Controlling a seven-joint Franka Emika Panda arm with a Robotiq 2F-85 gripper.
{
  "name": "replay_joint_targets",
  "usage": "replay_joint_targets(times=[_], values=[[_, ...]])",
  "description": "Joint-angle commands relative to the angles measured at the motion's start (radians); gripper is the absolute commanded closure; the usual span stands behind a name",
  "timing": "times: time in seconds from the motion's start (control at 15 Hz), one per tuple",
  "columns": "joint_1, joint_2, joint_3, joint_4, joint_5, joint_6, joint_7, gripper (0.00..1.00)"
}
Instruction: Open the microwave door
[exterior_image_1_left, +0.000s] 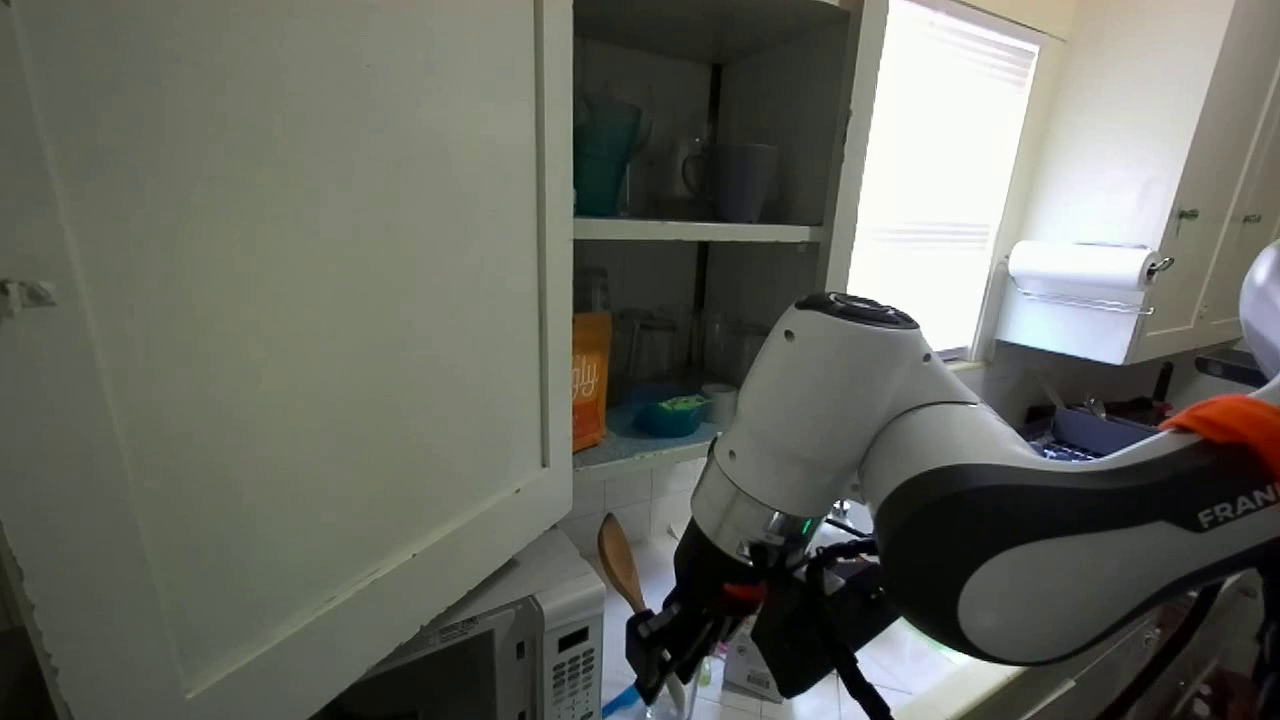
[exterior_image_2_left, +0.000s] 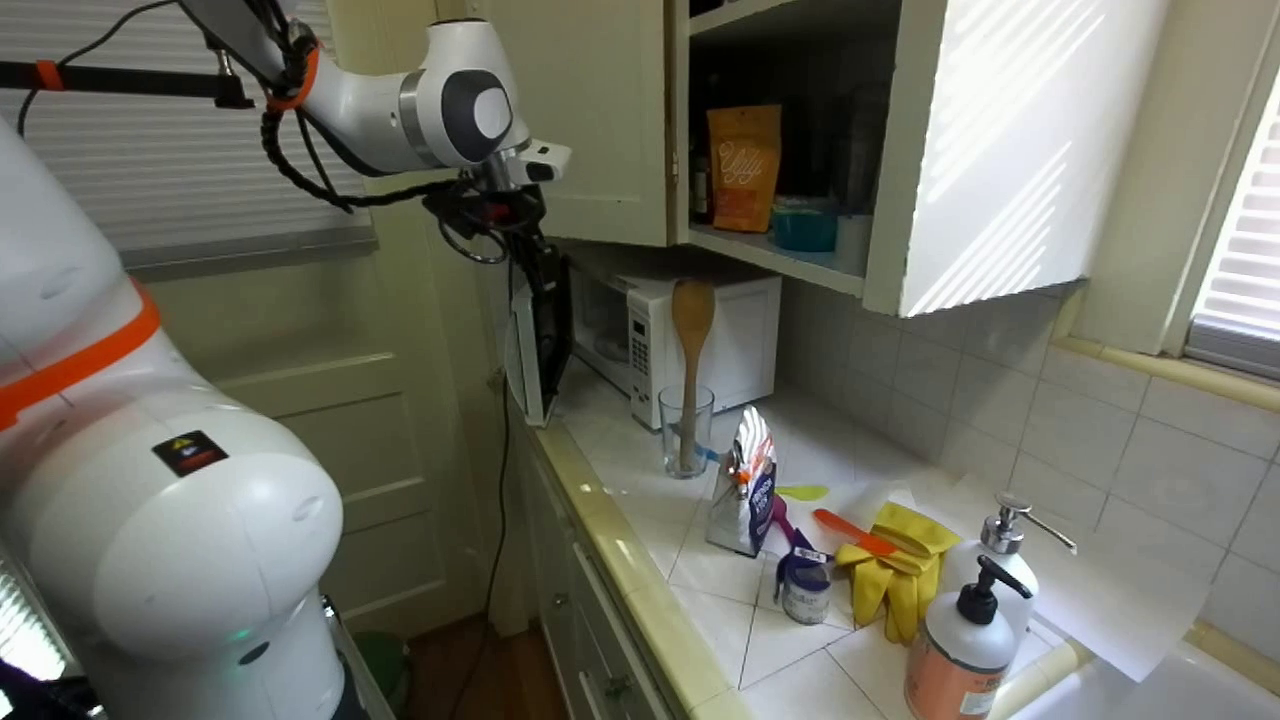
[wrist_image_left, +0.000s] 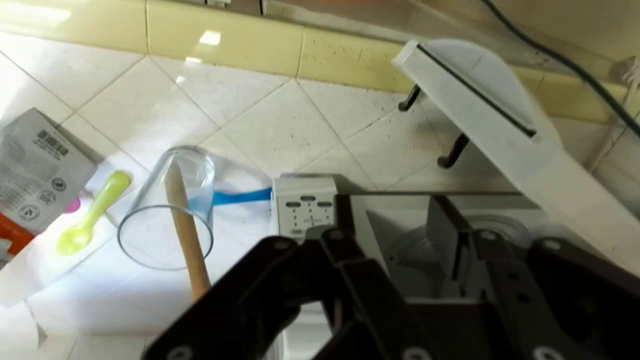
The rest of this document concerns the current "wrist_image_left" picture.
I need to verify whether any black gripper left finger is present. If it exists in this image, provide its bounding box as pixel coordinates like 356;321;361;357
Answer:
139;225;436;360

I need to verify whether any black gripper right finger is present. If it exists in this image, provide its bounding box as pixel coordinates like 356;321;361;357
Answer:
458;229;640;360

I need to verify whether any white appliance lid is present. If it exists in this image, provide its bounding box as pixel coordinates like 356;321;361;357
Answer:
390;36;640;277

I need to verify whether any blue plastic utensil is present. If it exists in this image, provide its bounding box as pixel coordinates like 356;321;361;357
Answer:
188;186;275;211

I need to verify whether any clear drinking glass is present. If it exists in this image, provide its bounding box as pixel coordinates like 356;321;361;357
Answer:
115;145;217;275

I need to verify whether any green plastic spoon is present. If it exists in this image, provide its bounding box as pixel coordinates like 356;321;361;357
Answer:
53;168;134;258

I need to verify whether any black microwave power cable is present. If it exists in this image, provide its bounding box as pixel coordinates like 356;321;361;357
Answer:
479;0;640;140

